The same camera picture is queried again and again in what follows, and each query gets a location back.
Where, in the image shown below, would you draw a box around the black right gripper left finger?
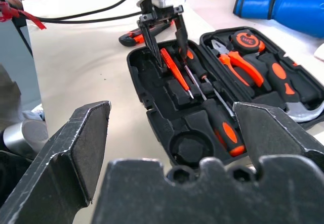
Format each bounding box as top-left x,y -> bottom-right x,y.
0,101 -> 112,224

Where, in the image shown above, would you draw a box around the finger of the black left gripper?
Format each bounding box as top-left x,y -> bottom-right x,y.
140,19 -> 167,75
174,13 -> 189,62

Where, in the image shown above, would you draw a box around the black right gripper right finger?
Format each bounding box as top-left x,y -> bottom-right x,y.
232,101 -> 324,173

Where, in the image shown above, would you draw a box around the black plastic tool case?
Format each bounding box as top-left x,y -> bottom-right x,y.
126,26 -> 324,169

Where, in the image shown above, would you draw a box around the black orange utility knife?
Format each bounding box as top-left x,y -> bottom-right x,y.
118,22 -> 173,48

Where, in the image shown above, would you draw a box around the small black orange screwdriver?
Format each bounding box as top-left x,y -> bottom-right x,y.
179,46 -> 235,119

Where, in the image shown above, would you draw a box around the orange test pen screwdriver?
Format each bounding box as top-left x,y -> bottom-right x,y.
159,48 -> 195,100

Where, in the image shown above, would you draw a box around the silver robot body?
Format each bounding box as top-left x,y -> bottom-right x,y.
0,119 -> 49,159

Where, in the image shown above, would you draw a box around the large black orange screwdriver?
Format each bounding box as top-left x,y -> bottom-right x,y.
183,65 -> 247,158

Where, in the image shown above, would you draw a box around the black orange claw hammer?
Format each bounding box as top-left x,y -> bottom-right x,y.
257,53 -> 324,123

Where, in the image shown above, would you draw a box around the black orange tape measure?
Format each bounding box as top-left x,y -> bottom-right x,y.
229,30 -> 266,57

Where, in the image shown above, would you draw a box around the white object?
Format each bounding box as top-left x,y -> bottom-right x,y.
313,42 -> 324,62

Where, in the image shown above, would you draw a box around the grey cabinet panel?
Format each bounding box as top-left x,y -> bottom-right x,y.
0,19 -> 43,123

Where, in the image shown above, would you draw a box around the red tape strip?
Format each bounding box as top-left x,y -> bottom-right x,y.
0,2 -> 48,30

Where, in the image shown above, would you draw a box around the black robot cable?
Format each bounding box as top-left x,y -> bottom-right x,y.
37,0 -> 139,24
37,11 -> 143,25

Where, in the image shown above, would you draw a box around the orange handled pliers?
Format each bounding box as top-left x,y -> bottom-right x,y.
209,38 -> 265,88

